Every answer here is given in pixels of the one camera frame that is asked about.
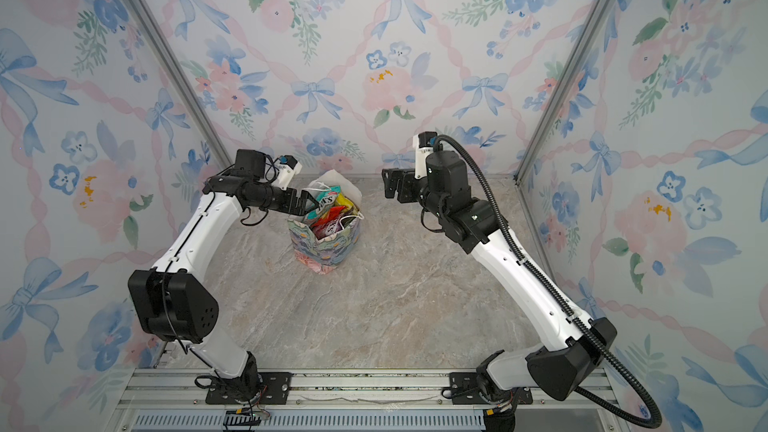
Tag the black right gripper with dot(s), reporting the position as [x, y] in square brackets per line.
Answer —
[410, 181]

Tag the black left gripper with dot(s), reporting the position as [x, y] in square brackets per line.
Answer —
[303, 204]

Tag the teal mint candy bag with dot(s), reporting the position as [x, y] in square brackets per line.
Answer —
[327, 198]

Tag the red candy bag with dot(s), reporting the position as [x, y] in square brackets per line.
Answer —
[329, 224]

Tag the yellow lemon candy bag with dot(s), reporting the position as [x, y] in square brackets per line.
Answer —
[345, 203]

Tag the floral paper gift bag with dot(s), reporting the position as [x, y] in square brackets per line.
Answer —
[323, 239]

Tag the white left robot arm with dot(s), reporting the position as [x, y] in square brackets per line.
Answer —
[170, 298]

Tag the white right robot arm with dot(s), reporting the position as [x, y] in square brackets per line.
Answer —
[564, 358]

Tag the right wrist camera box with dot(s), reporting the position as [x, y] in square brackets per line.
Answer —
[447, 174]

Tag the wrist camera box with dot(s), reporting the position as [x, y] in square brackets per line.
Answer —
[249, 164]
[447, 174]

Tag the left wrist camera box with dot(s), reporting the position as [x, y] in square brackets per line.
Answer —
[249, 164]

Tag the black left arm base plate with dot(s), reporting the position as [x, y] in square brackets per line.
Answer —
[263, 388]

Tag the aluminium left corner post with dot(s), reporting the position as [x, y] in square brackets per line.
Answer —
[171, 66]

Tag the aluminium corner post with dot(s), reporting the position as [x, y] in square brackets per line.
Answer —
[171, 66]
[582, 48]

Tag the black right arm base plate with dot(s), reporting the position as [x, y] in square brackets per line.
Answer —
[472, 388]

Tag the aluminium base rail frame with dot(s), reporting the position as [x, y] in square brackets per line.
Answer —
[344, 400]

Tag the aluminium right corner post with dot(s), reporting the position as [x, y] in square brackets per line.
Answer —
[582, 48]

